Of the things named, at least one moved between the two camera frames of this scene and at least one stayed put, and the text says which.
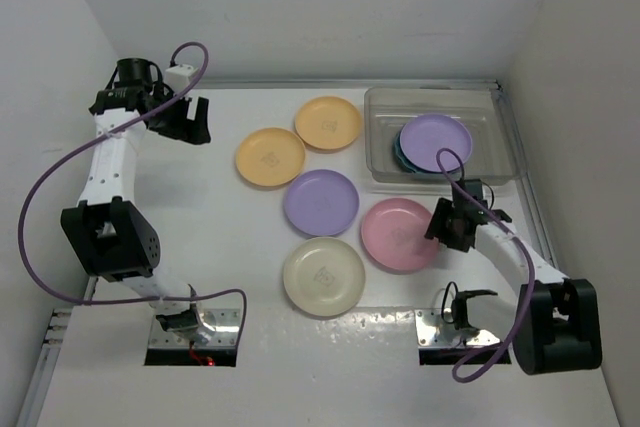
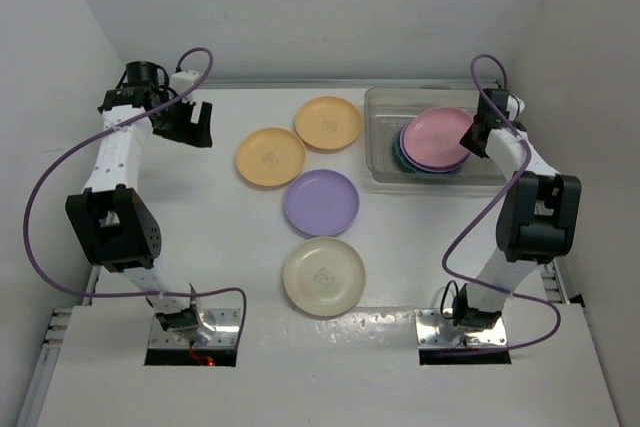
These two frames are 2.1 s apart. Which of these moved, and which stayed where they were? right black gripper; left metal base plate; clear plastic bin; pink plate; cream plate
Moved: right black gripper; pink plate
Stayed: left metal base plate; clear plastic bin; cream plate
